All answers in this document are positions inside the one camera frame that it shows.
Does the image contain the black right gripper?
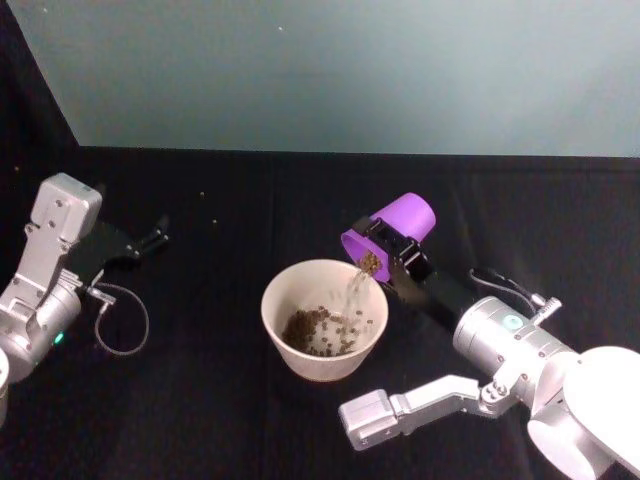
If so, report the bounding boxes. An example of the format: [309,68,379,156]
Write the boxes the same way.
[351,214,480,339]

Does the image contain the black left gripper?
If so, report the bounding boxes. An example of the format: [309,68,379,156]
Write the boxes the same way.
[65,214,172,287]

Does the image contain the purple plastic cup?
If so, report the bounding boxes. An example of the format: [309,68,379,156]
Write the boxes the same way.
[341,192,437,285]

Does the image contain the brown food pellets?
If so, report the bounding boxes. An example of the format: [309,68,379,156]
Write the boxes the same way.
[281,251,382,358]

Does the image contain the cream round bowl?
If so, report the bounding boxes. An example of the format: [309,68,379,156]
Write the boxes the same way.
[260,258,390,384]

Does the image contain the black table cloth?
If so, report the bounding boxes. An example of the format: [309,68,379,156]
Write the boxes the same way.
[0,0,640,480]

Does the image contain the thin left gripper cable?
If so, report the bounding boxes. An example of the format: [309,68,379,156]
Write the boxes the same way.
[85,281,151,358]

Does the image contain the thin gripper cable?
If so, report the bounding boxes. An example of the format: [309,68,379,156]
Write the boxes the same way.
[468,268,562,317]
[85,281,151,358]

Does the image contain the thin right gripper cable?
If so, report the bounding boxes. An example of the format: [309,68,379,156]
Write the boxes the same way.
[468,268,562,317]

